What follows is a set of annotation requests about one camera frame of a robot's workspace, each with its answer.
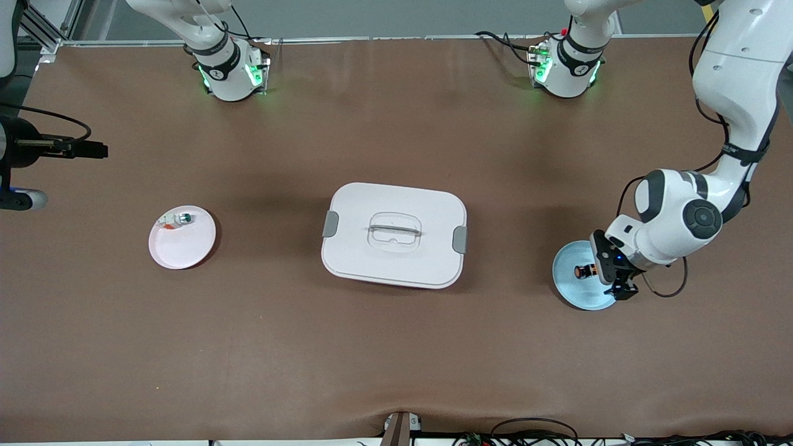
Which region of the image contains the light blue round plate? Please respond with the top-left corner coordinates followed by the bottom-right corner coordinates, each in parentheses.
top-left (552, 240), bottom-right (625, 311)

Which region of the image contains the brown bracket at table edge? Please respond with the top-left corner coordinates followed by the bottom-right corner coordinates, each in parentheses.
top-left (379, 411), bottom-right (423, 446)

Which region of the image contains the pale pink round plate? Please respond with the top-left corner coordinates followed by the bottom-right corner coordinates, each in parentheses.
top-left (149, 206), bottom-right (217, 270)

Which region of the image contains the brown table mat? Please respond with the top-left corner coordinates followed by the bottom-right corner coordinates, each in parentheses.
top-left (0, 36), bottom-right (793, 442)

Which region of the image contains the black base power cable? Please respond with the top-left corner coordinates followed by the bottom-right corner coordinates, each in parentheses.
top-left (475, 30), bottom-right (546, 66)

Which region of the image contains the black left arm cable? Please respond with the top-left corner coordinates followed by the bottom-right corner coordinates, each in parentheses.
top-left (616, 9), bottom-right (775, 299)

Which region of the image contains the black cable bundle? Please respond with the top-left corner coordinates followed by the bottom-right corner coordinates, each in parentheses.
top-left (452, 418), bottom-right (793, 446)

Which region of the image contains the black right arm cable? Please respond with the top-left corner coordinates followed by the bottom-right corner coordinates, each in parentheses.
top-left (0, 102), bottom-right (92, 149)

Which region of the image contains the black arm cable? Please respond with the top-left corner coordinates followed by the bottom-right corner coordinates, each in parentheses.
top-left (0, 102), bottom-right (92, 149)
top-left (616, 9), bottom-right (775, 299)

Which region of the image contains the white lidded storage box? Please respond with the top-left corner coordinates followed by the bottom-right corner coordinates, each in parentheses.
top-left (321, 182), bottom-right (468, 290)

